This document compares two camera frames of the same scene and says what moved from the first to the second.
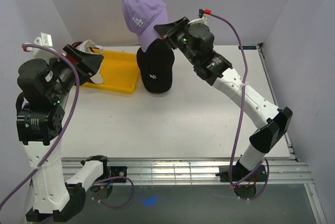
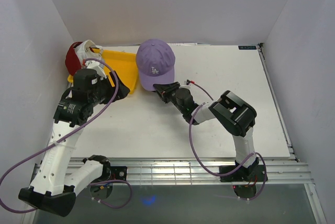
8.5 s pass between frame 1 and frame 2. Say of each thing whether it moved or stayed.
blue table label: stayed
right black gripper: moved
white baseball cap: stayed
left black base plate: stayed
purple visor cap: moved
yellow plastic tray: stayed
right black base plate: stayed
